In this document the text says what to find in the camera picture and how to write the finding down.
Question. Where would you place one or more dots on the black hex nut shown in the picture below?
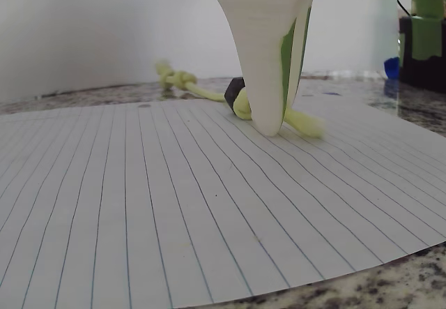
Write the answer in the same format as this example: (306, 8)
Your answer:
(232, 92)

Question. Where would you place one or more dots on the black stand with green tape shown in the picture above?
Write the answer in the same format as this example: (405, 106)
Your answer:
(425, 38)

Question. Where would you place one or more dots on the lined white paper sheet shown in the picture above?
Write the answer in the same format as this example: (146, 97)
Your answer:
(174, 201)

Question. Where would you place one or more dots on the blue tape piece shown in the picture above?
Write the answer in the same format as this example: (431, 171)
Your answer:
(392, 67)
(331, 93)

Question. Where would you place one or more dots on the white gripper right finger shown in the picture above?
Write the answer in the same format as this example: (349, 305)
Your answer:
(304, 44)

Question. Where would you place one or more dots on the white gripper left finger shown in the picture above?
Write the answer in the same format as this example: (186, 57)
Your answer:
(258, 44)

